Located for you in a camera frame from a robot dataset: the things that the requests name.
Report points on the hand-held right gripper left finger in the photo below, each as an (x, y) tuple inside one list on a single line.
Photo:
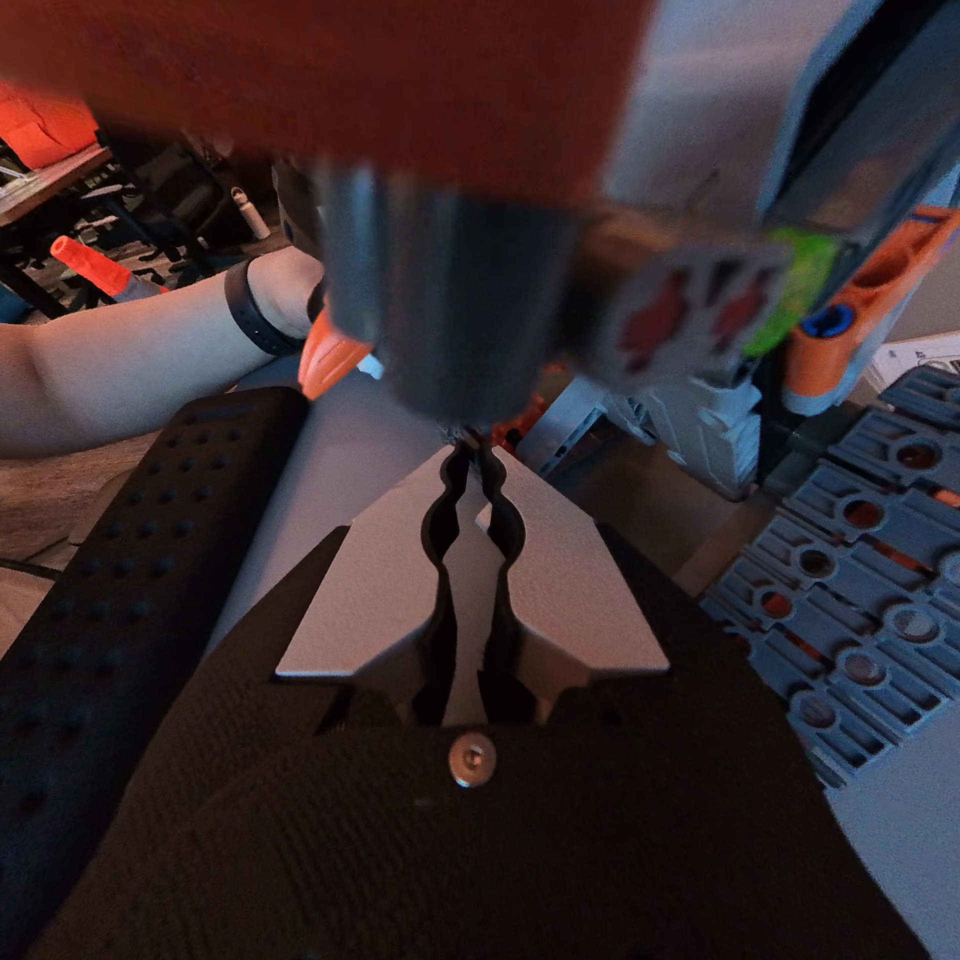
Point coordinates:
[(360, 600)]

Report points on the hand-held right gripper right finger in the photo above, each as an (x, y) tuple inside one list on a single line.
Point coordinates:
[(585, 600)]

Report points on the grey orange tracked toy robot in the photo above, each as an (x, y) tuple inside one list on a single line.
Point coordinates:
[(862, 585)]

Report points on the person's left forearm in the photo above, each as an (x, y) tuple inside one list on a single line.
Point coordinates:
[(112, 375)]

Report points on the grey desk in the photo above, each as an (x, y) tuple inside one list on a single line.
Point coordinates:
[(352, 457)]

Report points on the person's left hand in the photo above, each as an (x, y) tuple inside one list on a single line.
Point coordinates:
[(285, 292)]

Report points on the white water bottle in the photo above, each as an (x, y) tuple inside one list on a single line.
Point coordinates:
[(255, 217)]

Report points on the black wristband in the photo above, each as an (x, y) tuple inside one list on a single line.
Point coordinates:
[(247, 315)]

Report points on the black office chair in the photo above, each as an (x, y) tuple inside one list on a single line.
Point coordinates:
[(172, 187)]

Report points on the orange traffic cone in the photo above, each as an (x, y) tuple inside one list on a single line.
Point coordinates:
[(97, 270)]

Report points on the wooden table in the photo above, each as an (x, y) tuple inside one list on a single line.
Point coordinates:
[(45, 184)]

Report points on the orange bag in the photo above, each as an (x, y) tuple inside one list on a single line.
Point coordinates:
[(37, 127)]

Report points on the white instruction booklet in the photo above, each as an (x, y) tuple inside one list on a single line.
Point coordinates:
[(911, 364)]

